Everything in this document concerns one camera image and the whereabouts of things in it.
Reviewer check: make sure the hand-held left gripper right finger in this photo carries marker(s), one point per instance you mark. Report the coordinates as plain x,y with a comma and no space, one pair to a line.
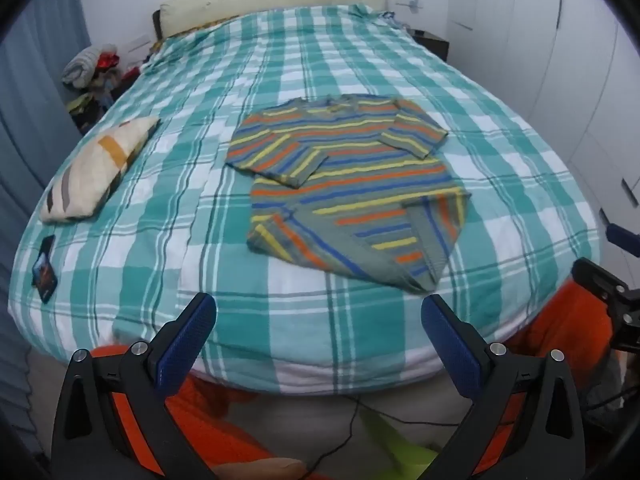
450,345

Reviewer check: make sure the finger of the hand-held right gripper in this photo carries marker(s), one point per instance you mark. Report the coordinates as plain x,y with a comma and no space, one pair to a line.
607,300
624,235

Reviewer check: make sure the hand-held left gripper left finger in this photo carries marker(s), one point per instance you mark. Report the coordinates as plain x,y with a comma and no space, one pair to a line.
187,345

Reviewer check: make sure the striped knit sweater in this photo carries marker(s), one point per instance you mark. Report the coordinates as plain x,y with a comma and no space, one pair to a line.
350,175

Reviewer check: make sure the pile of mixed clothes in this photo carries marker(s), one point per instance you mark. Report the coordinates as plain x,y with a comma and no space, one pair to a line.
102,95

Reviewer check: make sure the person's orange pants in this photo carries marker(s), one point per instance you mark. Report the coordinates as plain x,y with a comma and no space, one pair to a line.
565,325

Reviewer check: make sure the light green cloth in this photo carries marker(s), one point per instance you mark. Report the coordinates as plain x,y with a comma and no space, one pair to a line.
395,442

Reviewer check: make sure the black card with picture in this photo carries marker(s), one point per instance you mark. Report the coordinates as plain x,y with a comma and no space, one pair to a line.
45,270

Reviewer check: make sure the white wardrobe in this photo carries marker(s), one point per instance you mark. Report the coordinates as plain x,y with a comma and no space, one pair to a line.
550,60

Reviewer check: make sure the small striped cream pillow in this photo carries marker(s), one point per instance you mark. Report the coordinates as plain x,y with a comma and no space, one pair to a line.
95,170

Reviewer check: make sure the dark nightstand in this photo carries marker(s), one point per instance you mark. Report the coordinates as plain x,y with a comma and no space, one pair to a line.
431,42

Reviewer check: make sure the blue curtain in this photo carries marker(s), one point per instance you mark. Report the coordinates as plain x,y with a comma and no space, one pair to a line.
30,110

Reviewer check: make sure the grey rolled blanket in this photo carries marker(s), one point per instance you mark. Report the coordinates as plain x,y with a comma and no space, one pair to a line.
85,65

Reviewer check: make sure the teal plaid bed blanket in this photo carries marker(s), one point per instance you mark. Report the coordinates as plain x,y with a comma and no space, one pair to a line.
350,60

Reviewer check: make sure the wall socket with plug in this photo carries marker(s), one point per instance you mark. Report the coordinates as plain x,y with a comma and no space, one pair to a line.
411,2

